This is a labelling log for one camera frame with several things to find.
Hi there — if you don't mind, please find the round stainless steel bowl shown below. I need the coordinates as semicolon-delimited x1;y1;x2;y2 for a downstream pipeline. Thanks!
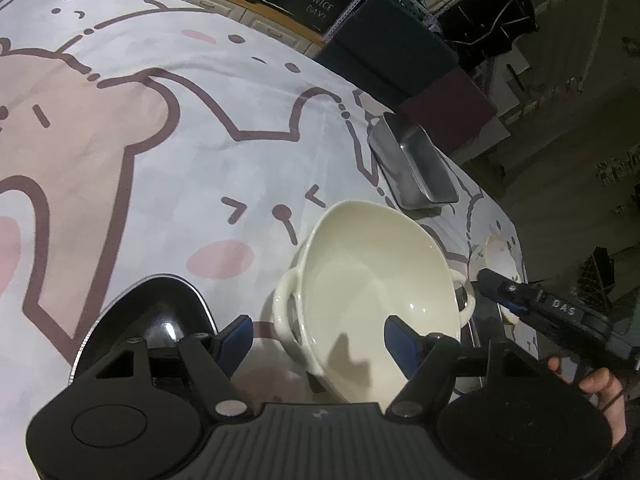
68;273;218;382

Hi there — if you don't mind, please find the lemon print scalloped bowl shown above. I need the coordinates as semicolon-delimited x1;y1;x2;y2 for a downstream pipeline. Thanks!
482;234;524;326

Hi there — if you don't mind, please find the cream bowl with handles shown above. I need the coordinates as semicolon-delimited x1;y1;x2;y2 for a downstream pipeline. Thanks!
272;200;475;408

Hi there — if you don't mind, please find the rectangular steel tray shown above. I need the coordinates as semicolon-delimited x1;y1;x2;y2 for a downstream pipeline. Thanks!
368;112;459;210

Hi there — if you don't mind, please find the person right hand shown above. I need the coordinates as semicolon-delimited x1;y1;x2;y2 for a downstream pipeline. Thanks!
578;367;627;448

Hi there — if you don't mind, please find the cartoon animal print tablecloth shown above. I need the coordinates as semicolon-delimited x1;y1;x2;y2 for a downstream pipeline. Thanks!
0;0;542;461

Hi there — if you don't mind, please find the maroon chair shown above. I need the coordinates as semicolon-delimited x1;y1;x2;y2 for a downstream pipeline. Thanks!
399;68;498;155

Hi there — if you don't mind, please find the dark blue chair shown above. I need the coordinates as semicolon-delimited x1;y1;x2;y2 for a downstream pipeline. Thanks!
316;0;458;108

